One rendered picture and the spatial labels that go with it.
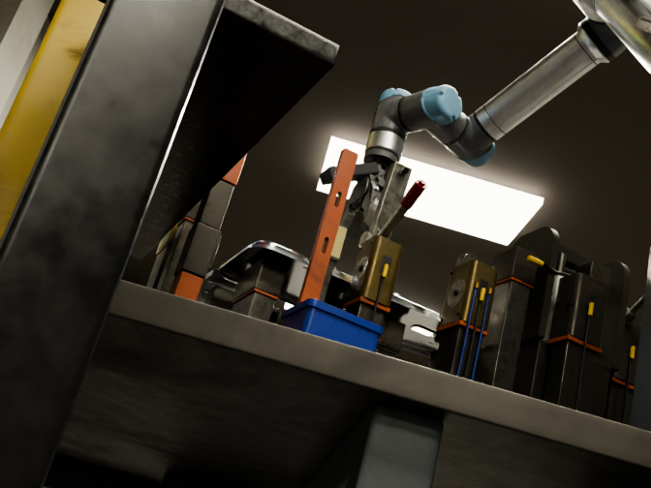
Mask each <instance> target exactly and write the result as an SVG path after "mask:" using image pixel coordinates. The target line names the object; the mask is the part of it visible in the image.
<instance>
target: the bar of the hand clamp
mask: <svg viewBox="0 0 651 488"><path fill-rule="evenodd" d="M411 173H412V169H411V168H408V167H406V166H404V165H402V164H400V163H398V162H394V163H393V164H391V165H390V167H389V170H387V171H386V172H385V174H384V179H385V181H386V182H385V185H384V188H383V190H382V193H381V196H380V199H379V202H378V205H377V208H376V211H375V214H374V217H373V220H372V224H371V227H370V230H369V231H370V232H372V237H373V236H375V235H376V234H377V231H380V230H381V229H382V228H383V226H384V225H385V223H386V222H387V221H388V219H389V218H390V216H391V215H392V214H393V212H394V211H395V210H396V208H397V207H398V205H399V204H400V201H401V199H403V198H404V195H405V192H406V189H407V186H408V182H409V179H410V176H411Z"/></svg>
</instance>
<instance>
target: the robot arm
mask: <svg viewBox="0 0 651 488"><path fill-rule="evenodd" d="M573 1H574V2H575V3H576V4H577V6H578V7H579V8H580V9H581V10H582V11H583V13H584V14H585V15H586V16H587V17H586V18H585V19H583V20H582V21H581V22H579V23H578V27H577V31H576V33H574V34H573V35H572V36H571V37H569V38H568V39H567V40H565V41H564V42H563V43H562V44H560V45H559V46H557V47H556V48H555V49H554V50H552V51H551V52H550V53H548V54H547V55H546V57H544V58H543V59H542V60H541V61H539V62H538V63H537V64H535V65H534V66H533V67H532V68H530V69H529V70H528V71H526V72H525V73H524V74H523V75H521V76H520V77H519V78H517V79H516V80H515V81H513V82H512V83H511V84H510V85H508V86H507V87H506V88H504V89H503V90H502V91H501V92H499V93H498V94H497V95H495V96H494V97H493V98H492V99H490V100H489V101H488V102H487V103H485V104H484V105H483V106H481V107H480V108H479V109H477V110H476V111H475V112H474V113H472V114H471V115H470V116H468V117H467V116H466V115H465V114H464V113H463V112H462V102H461V98H460V97H458V92H457V91H456V90H455V89H454V88H453V87H451V86H449V85H441V86H436V87H430V88H427V89H425V90H423V91H420V92H418V93H415V94H412V95H411V94H410V93H409V92H408V91H406V90H403V89H399V88H397V89H393V88H390V89H388V90H386V91H384V92H383V93H382V95H381V97H380V100H379V102H378V104H377V105H376V109H375V115H374V119H373V123H372V126H371V130H370V133H369V137H368V140H367V143H366V147H365V150H364V157H363V164H356V168H355V171H354V175H353V178H352V182H353V181H356V184H355V186H354V188H353V190H352V193H351V195H350V198H349V200H348V201H347V203H346V205H345V207H344V210H343V214H342V217H341V221H340V224H339V226H340V227H343V228H345V229H347V232H346V236H345V239H349V240H355V241H359V240H360V238H361V236H362V235H363V233H364V232H365V231H364V230H363V229H362V227H361V226H360V223H361V221H362V218H363V216H364V222H363V223H364V224H365V225H366V227H367V228H368V230H370V227H371V224H372V220H373V217H374V214H375V211H376V208H377V205H378V202H379V199H380V196H381V193H382V190H383V188H384V185H385V182H386V181H385V179H384V174H385V172H386V171H387V170H389V167H390V165H391V164H393V163H394V162H398V163H399V162H400V159H401V155H402V151H403V148H404V143H405V140H406V136H407V134H409V133H414V132H417V131H421V130H426V131H427V132H428V133H429V134H430V135H432V136H433V137H434V138H436V139H437V140H439V141H440V142H441V143H442V144H443V145H444V146H445V147H446V148H447V149H448V150H449V151H450V152H452V153H453V154H454V156H455V157H456V158H457V159H459V160H461V161H462V162H463V163H465V164H466V165H468V166H470V167H473V168H477V167H480V166H483V165H484V164H486V163H487V162H488V161H489V160H490V157H491V156H493V154H494V152H495V143H494V142H495V141H496V140H498V139H499V138H500V137H502V136H503V135H505V134H506V133H507V132H509V131H510V130H511V129H513V128H514V127H515V126H517V125H518V124H519V123H521V122H522V121H523V120H525V119H526V118H527V117H529V116H530V115H531V114H532V113H534V112H535V111H536V110H538V109H539V108H540V107H542V106H543V105H545V104H546V103H547V102H549V101H550V100H551V99H553V98H554V97H555V96H557V95H558V94H559V93H561V92H562V91H563V90H565V89H566V88H567V87H569V86H570V85H571V84H573V83H574V82H575V81H577V80H578V79H579V78H581V77H582V76H583V75H585V74H586V73H587V72H589V71H590V70H591V69H593V68H594V67H595V66H597V65H598V64H599V63H602V62H604V63H609V62H610V61H611V60H613V59H614V58H615V57H617V56H618V55H619V54H621V53H622V52H623V51H624V50H625V49H626V48H628V49H629V50H630V52H631V53H632V54H633V55H634V56H635V57H636V58H637V60H638V61H639V62H640V63H641V64H642V65H643V66H644V67H645V69H646V70H647V71H648V72H649V73H650V74H651V0H573ZM335 170H336V166H332V167H329V168H327V169H326V170H325V171H323V172H322V173H320V179H321V183H322V185H329V184H331V183H332V179H333V176H334V172H335ZM358 208H359V211H356V209H358ZM360 211H362V212H364V213H363V215H362V213H361V212H360Z"/></svg>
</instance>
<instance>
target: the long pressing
mask: <svg viewBox="0 0 651 488"><path fill-rule="evenodd" d="M262 258H267V259H270V260H273V261H275V262H277V263H280V264H282V265H285V266H287V267H288V272H287V275H286V278H285V282H284V285H283V288H282V291H281V294H280V297H279V300H281V301H283V302H286V303H288V304H291V305H293V306H294V305H296V304H297V301H298V298H299V295H300V291H301V288H302V284H303V281H304V277H305V274H306V270H307V268H303V267H308V263H309V260H310V258H308V257H306V256H304V255H302V254H300V253H298V252H295V251H293V250H291V249H288V248H286V247H284V246H281V245H279V244H277V243H274V242H271V241H267V240H260V241H257V242H255V243H253V244H250V245H248V246H247V247H246V248H244V249H243V250H242V251H240V252H239V253H238V254H236V255H235V256H234V257H232V258H231V259H229V260H228V261H227V262H225V263H224V264H223V265H221V267H220V269H219V271H220V273H221V274H222V275H223V276H224V277H226V278H228V279H230V280H232V281H234V282H237V283H238V280H239V277H240V273H241V272H243V271H244V270H246V269H247V268H249V267H250V266H252V265H253V264H255V263H256V262H258V261H259V260H260V259H262ZM352 277H353V276H351V275H349V274H347V273H344V272H342V271H340V270H337V269H335V268H333V271H332V275H331V279H330V282H329V286H328V290H327V293H330V294H331V292H336V294H335V296H337V297H339V298H342V299H344V300H346V299H347V294H348V291H349V288H350V284H351V281H352ZM389 308H390V310H389V313H388V314H391V315H395V316H397V317H398V321H400V322H402V323H404V324H406V327H405V331H404V336H403V340H402V344H401V348H400V349H403V350H407V351H413V352H417V353H421V354H424V355H427V356H429V357H430V355H431V352H432V351H436V350H437V349H438V348H439V344H440V339H441V334H442V333H440V332H437V328H438V327H439V324H440V318H439V315H440V314H439V313H437V312H434V311H432V310H430V309H427V308H425V307H423V306H420V305H418V304H417V303H414V302H412V301H410V300H407V299H405V298H403V297H400V296H398V295H396V294H392V298H391V301H390V305H389ZM413 327H419V328H422V329H424V330H426V331H429V332H431V333H434V334H436V335H435V336H428V335H425V334H422V333H420V332H418V331H415V330H414V329H412V328H413ZM428 342H430V343H433V344H430V343H428Z"/></svg>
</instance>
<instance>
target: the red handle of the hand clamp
mask: <svg viewBox="0 0 651 488"><path fill-rule="evenodd" d="M425 184H426V183H425V181H424V180H422V179H421V180H418V179H417V180H416V181H415V183H414V184H413V185H412V187H411V188H410V189H409V191H408V192H407V194H406V195H405V196H404V198H403V199H401V201H400V204H399V205H398V207H397V208H396V210H395V211H394V212H393V214H392V215H391V216H390V218H389V219H388V220H387V222H386V223H385V225H384V226H383V228H382V229H381V230H380V232H379V233H378V234H377V235H380V236H382V237H385V238H388V237H389V236H390V234H391V233H392V232H393V230H394V229H395V227H396V226H397V225H398V223H399V222H400V221H401V219H402V218H403V217H404V215H405V214H406V213H407V211H408V210H410V209H411V208H412V207H413V205H414V204H415V203H416V201H417V200H418V199H419V197H420V196H421V194H422V193H423V192H424V190H425V189H426V187H427V186H426V185H425Z"/></svg>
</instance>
